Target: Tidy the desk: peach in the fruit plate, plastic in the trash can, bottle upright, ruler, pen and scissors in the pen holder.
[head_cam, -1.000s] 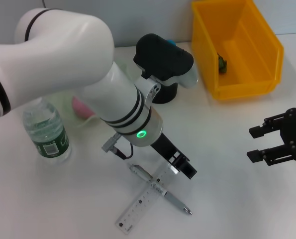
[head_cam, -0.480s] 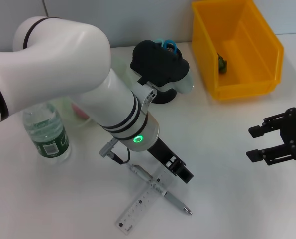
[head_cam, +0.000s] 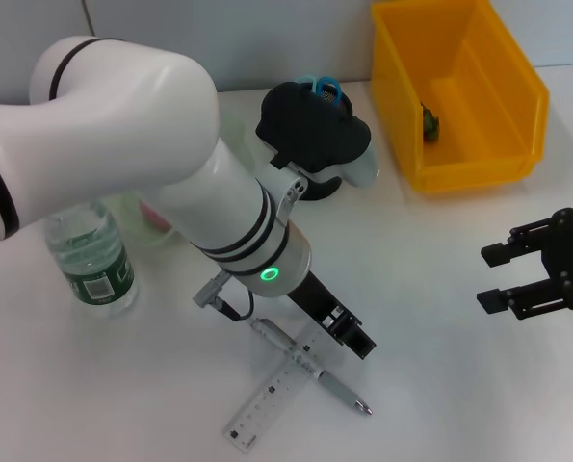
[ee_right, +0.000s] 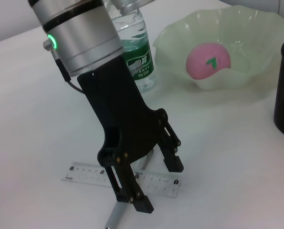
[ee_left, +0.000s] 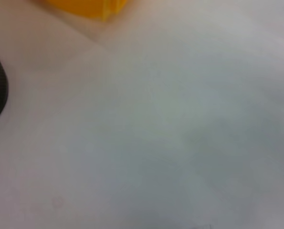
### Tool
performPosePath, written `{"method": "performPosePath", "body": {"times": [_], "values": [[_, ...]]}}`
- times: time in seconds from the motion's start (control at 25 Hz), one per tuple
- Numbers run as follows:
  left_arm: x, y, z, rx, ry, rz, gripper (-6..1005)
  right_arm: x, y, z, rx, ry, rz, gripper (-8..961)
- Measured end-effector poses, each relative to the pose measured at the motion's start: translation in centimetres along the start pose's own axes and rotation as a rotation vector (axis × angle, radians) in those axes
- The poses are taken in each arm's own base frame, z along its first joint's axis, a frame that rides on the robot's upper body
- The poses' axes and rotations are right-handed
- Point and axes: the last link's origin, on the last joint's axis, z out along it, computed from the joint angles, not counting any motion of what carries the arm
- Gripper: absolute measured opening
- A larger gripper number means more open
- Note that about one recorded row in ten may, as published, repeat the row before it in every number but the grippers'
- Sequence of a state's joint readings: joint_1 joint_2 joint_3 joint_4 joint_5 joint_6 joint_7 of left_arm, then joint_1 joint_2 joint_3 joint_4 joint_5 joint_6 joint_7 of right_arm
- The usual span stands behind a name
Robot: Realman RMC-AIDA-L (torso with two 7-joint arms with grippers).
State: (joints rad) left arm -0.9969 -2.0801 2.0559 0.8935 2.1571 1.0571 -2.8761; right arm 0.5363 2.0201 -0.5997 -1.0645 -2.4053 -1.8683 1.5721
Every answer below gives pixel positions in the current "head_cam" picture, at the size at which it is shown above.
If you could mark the transparent plastic ruler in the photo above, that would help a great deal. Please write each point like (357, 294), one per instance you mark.
(267, 399)

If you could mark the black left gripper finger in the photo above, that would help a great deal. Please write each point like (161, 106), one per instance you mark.
(358, 341)

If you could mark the yellow plastic bin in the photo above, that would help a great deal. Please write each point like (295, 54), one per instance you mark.
(478, 120)

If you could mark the black mesh pen holder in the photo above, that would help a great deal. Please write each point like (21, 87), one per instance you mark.
(324, 190)

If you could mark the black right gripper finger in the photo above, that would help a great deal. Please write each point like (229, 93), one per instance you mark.
(519, 243)
(527, 298)

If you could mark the clear green-label water bottle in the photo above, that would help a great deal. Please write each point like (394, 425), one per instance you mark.
(91, 269)

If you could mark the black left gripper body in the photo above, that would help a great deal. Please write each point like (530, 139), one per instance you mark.
(324, 308)

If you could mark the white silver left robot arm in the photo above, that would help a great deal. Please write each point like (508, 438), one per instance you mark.
(146, 135)

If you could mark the green plastic wrapper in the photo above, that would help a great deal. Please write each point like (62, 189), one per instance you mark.
(431, 122)

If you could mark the pale green glass fruit plate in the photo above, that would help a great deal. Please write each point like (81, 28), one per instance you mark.
(132, 221)

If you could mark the pink toy peach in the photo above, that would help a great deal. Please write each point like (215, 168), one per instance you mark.
(152, 219)

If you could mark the clear grey ballpoint pen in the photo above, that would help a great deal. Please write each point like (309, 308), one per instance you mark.
(339, 387)

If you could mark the blue capped scissors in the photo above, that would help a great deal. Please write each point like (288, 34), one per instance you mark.
(324, 84)

